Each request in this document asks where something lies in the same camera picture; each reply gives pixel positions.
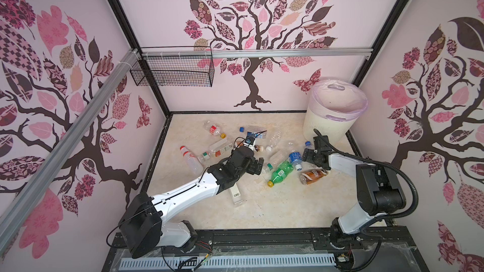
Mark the green soda bottle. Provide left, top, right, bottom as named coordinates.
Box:
left=267, top=161, right=294, bottom=187

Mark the blue-label clear water bottle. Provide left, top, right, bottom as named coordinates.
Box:
left=287, top=142, right=303, bottom=171

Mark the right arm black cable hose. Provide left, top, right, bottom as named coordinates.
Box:
left=312, top=128, right=420, bottom=235

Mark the white slotted cable duct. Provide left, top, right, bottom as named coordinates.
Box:
left=117, top=254, right=336, bottom=271

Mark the brown coffee bottle centre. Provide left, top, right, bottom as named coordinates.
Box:
left=254, top=145, right=264, bottom=152

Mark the small blue-cap bottle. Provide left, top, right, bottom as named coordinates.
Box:
left=305, top=141, right=314, bottom=149

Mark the crumpled clear white-cap bottle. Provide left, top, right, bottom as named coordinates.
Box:
left=265, top=130, right=282, bottom=152

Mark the green-label clear white-cap bottle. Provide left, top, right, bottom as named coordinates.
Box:
left=262, top=150, right=287, bottom=174

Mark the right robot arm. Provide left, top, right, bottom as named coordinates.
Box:
left=302, top=136, right=407, bottom=248

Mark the brown coffee bottle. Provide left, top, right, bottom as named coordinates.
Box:
left=254, top=145, right=264, bottom=152
left=299, top=169, right=330, bottom=185

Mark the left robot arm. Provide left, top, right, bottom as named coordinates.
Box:
left=118, top=146, right=264, bottom=259

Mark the square frosted white-label bottle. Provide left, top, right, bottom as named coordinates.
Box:
left=229, top=184, right=246, bottom=207

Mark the aluminium rail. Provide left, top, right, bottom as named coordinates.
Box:
left=1, top=49, right=139, bottom=253
left=142, top=48, right=373, bottom=59

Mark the back aluminium rail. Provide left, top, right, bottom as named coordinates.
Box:
left=142, top=48, right=373, bottom=59

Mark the left aluminium rail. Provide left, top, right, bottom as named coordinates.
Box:
left=1, top=49, right=139, bottom=253

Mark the brown coffee bottle right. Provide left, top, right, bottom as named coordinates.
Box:
left=299, top=169, right=330, bottom=185

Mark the white bin with purple liner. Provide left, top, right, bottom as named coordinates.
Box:
left=302, top=78, right=369, bottom=144

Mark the red-cap clear bottle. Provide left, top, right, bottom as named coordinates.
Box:
left=180, top=146, right=204, bottom=176

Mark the clear red-green-label bottle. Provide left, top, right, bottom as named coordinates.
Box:
left=198, top=137, right=233, bottom=162

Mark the black wire basket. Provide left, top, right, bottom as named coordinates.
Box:
left=130, top=45, right=215, bottom=87

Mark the red-label yellow-cap bottle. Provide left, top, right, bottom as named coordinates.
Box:
left=204, top=121, right=226, bottom=139

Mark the blue-cap clear bottle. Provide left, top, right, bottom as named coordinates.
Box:
left=239, top=126, right=267, bottom=139

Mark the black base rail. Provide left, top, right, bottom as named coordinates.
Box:
left=102, top=226, right=428, bottom=271

